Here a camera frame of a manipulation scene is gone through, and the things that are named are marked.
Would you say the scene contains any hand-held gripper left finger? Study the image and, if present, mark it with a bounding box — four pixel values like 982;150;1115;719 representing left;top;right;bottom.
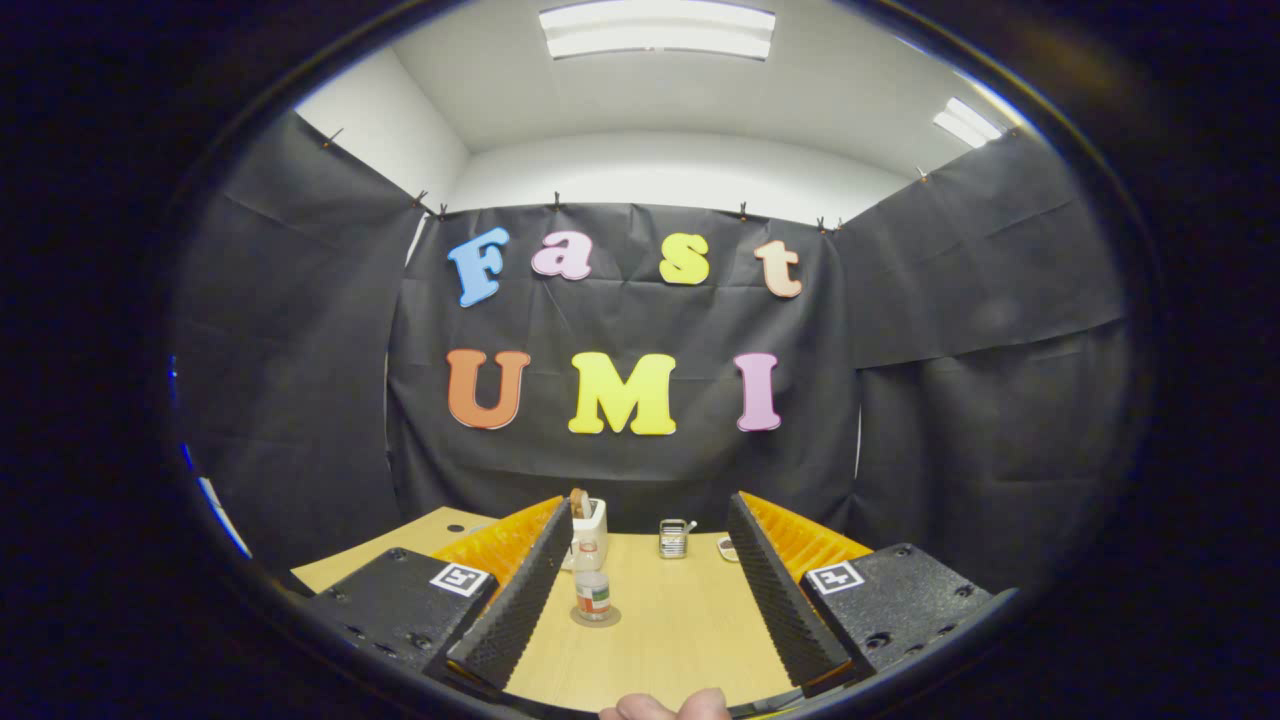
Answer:
305;495;576;693

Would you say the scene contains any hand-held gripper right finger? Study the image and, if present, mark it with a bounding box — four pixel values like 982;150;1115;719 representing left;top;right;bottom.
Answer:
727;490;1021;699

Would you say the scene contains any clear juice bottle red label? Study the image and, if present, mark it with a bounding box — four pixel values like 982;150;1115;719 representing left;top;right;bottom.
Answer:
573;540;612;622

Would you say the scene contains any wooden table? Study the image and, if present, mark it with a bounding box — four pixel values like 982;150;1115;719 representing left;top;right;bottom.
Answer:
290;505;796;713

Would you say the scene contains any white toaster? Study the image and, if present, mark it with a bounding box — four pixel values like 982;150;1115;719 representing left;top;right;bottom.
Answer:
560;497;609;571

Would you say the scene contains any black backdrop cloth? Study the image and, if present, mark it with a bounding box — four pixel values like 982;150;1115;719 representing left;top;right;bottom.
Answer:
170;110;1136;601

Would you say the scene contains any small ceiling light panel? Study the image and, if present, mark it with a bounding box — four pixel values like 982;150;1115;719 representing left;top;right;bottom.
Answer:
932;97;1004;149

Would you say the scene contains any large ceiling light panel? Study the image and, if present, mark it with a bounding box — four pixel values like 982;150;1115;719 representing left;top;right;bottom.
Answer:
538;2;777;61

